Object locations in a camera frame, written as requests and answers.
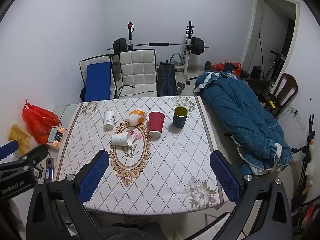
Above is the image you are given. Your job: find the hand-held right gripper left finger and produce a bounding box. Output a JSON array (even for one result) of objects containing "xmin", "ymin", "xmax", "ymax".
[{"xmin": 26, "ymin": 149, "xmax": 110, "ymax": 240}]

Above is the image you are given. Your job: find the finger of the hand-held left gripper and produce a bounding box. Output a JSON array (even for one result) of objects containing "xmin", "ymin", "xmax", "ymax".
[
  {"xmin": 18, "ymin": 144, "xmax": 49, "ymax": 167},
  {"xmin": 0, "ymin": 141, "xmax": 20, "ymax": 159}
]

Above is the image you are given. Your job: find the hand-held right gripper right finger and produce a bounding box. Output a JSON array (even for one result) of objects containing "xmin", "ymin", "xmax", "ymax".
[{"xmin": 205, "ymin": 150, "xmax": 293, "ymax": 240}]

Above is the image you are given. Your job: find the plain white paper cup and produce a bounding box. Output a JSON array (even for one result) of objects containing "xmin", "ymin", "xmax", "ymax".
[{"xmin": 111, "ymin": 132, "xmax": 133, "ymax": 147}]

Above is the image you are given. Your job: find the white paper cup with print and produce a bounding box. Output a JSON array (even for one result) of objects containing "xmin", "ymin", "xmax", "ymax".
[{"xmin": 103, "ymin": 110, "xmax": 117, "ymax": 131}]

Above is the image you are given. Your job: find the crumpled orange white paper cup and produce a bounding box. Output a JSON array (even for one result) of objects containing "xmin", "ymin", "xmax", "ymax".
[{"xmin": 128, "ymin": 109, "xmax": 148, "ymax": 126}]

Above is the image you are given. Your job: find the dark blue cup yellow inside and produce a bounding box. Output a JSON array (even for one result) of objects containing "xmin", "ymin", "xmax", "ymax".
[{"xmin": 173, "ymin": 106, "xmax": 189, "ymax": 128}]

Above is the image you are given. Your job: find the red ribbed paper cup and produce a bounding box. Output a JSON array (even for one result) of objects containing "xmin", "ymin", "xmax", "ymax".
[{"xmin": 148, "ymin": 111, "xmax": 165, "ymax": 137}]

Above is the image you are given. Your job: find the yellow plastic bag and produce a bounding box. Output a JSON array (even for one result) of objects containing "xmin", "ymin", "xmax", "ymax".
[{"xmin": 8, "ymin": 124, "xmax": 34, "ymax": 155}]

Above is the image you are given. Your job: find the small dark handheld device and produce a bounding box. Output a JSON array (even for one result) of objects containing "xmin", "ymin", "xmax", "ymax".
[{"xmin": 45, "ymin": 158, "xmax": 54, "ymax": 182}]

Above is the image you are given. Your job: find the red plastic bag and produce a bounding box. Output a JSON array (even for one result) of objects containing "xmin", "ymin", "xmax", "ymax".
[{"xmin": 22, "ymin": 99, "xmax": 61, "ymax": 145}]

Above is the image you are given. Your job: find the white floral diamond tablecloth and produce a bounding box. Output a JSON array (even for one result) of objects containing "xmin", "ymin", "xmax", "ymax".
[{"xmin": 55, "ymin": 95, "xmax": 225, "ymax": 216}]

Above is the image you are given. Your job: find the blue quilt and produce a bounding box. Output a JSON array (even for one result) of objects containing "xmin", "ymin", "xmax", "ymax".
[{"xmin": 193, "ymin": 69, "xmax": 294, "ymax": 176}]

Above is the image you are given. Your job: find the black tripod stand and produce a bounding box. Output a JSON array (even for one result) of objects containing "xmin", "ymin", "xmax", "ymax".
[{"xmin": 291, "ymin": 114, "xmax": 316, "ymax": 207}]

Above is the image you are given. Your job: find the white padded chair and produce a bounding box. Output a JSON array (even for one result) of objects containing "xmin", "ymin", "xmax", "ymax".
[
  {"xmin": 117, "ymin": 48, "xmax": 159, "ymax": 98},
  {"xmin": 79, "ymin": 54, "xmax": 118, "ymax": 101}
]

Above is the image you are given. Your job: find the dark wooden chair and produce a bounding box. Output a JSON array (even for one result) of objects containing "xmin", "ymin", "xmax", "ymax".
[{"xmin": 259, "ymin": 73, "xmax": 299, "ymax": 118}]

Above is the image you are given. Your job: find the black cylinder speaker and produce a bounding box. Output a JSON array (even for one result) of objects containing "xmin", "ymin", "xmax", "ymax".
[{"xmin": 250, "ymin": 65, "xmax": 262, "ymax": 79}]

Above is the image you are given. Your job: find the black blue bench pad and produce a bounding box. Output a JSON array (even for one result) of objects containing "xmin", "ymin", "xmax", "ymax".
[{"xmin": 157, "ymin": 62, "xmax": 176, "ymax": 97}]

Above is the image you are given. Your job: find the black folded scooter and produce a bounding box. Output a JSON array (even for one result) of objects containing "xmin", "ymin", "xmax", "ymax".
[{"xmin": 264, "ymin": 50, "xmax": 286, "ymax": 81}]

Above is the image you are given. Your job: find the white barbell rack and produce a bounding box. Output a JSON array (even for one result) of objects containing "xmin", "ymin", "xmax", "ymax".
[{"xmin": 126, "ymin": 21, "xmax": 198, "ymax": 85}]

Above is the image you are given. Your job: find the barbell with black plates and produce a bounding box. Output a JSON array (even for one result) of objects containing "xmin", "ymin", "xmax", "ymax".
[{"xmin": 107, "ymin": 37, "xmax": 209, "ymax": 56}]

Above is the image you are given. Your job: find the black cable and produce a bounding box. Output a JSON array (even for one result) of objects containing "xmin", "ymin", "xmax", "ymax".
[{"xmin": 116, "ymin": 83, "xmax": 137, "ymax": 98}]

